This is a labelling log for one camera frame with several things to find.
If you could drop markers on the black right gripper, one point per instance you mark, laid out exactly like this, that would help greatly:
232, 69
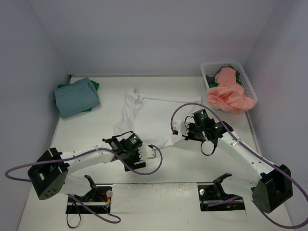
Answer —
189, 136

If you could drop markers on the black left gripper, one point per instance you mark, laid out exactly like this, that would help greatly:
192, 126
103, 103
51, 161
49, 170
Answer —
134, 164

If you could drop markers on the white t shirt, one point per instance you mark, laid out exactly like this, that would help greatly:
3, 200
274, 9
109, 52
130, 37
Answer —
149, 117

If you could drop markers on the white laundry basket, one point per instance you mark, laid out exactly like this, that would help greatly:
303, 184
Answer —
210, 69

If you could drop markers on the grey-blue t shirt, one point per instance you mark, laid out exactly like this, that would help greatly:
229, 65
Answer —
74, 96

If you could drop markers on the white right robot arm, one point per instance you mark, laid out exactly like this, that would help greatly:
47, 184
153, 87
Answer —
269, 187

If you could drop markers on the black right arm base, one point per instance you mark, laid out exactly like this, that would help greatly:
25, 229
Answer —
212, 199

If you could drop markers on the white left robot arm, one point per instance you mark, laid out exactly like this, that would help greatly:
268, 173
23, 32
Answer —
53, 172

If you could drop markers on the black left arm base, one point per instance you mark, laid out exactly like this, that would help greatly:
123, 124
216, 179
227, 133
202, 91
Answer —
98, 199

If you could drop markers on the pink t shirt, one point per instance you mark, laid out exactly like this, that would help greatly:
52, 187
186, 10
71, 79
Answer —
229, 95

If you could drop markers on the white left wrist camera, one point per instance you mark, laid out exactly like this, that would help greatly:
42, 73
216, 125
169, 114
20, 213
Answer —
146, 152

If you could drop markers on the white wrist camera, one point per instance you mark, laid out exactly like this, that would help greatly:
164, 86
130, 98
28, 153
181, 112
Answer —
179, 127
146, 152

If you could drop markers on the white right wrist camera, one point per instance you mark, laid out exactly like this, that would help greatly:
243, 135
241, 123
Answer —
179, 127

